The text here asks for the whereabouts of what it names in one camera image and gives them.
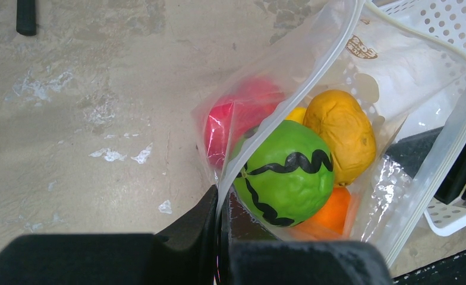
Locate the red apple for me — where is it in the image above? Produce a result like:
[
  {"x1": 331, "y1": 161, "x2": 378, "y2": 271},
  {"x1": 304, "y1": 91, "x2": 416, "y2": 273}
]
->
[{"x1": 204, "y1": 77, "x2": 285, "y2": 169}]

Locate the yellow pear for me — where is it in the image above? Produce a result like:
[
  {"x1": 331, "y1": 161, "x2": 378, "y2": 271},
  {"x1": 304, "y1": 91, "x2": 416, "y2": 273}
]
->
[{"x1": 285, "y1": 107, "x2": 307, "y2": 124}]

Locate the small black hammer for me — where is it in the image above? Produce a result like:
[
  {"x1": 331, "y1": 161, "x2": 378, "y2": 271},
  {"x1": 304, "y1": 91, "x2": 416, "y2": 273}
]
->
[{"x1": 16, "y1": 0, "x2": 37, "y2": 36}]

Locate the clear zip top bag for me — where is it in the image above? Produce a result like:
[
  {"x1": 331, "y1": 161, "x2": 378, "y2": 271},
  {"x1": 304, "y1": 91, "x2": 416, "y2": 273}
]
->
[{"x1": 192, "y1": 1, "x2": 466, "y2": 265}]

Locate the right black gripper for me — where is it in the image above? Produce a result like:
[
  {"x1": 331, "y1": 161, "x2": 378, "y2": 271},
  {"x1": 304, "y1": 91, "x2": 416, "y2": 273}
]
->
[{"x1": 386, "y1": 126, "x2": 466, "y2": 204}]

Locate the black base bar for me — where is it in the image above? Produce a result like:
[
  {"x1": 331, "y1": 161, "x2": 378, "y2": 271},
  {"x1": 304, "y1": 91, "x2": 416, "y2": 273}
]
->
[{"x1": 393, "y1": 250, "x2": 466, "y2": 285}]

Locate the green watermelon toy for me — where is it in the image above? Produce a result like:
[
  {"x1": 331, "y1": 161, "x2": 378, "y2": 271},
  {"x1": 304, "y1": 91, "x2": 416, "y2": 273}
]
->
[{"x1": 233, "y1": 120, "x2": 335, "y2": 227}]

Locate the orange mango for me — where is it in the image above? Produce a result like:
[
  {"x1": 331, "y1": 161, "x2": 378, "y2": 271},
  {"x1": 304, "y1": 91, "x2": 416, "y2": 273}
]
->
[{"x1": 303, "y1": 90, "x2": 377, "y2": 187}]

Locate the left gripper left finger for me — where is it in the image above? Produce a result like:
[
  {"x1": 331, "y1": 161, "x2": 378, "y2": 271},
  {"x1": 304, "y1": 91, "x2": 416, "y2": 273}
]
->
[{"x1": 0, "y1": 186, "x2": 218, "y2": 284}]

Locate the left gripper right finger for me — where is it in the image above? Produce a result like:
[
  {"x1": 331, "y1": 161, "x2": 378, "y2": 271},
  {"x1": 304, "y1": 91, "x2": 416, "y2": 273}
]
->
[{"x1": 220, "y1": 192, "x2": 393, "y2": 284}]

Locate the white plastic basket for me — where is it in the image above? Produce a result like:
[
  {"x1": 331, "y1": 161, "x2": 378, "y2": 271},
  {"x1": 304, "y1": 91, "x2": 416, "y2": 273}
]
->
[{"x1": 375, "y1": 0, "x2": 466, "y2": 237}]

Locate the orange fruit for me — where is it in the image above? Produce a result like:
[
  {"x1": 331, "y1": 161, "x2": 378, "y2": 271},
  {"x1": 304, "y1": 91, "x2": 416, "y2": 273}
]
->
[{"x1": 288, "y1": 187, "x2": 351, "y2": 240}]

